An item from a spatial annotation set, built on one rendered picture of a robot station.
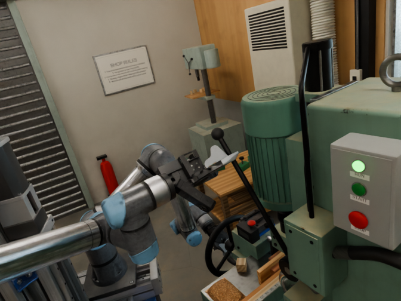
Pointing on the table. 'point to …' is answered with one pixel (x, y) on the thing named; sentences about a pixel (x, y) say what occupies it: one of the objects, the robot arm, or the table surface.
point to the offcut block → (241, 264)
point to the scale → (268, 292)
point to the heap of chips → (224, 291)
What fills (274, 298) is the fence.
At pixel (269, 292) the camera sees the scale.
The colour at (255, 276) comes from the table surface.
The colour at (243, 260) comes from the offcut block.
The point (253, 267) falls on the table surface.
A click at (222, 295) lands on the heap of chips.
